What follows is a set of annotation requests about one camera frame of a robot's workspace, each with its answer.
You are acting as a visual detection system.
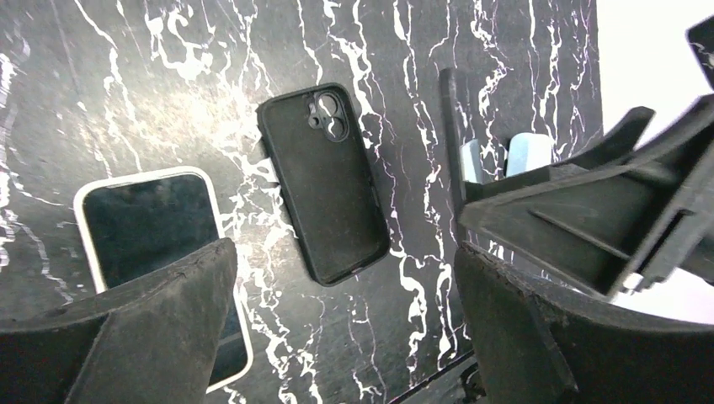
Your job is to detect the black smartphone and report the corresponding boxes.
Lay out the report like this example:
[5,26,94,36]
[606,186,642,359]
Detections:
[439,68,466,223]

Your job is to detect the purple-edged smartphone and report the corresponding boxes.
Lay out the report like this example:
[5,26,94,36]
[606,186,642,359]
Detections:
[82,173,249,387]

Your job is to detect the light blue phone case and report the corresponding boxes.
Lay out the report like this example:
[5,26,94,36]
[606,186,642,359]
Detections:
[460,132,555,183]

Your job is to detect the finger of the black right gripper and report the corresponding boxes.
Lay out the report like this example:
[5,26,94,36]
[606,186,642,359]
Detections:
[458,94,713,297]
[463,106,655,204]

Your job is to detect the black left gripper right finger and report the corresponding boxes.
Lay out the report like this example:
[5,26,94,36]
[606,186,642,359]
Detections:
[454,243,713,403]

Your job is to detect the beige phone case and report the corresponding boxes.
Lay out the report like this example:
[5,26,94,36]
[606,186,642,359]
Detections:
[72,166,255,395]

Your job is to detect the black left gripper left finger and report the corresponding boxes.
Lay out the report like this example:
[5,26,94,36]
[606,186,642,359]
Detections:
[1,238,237,403]

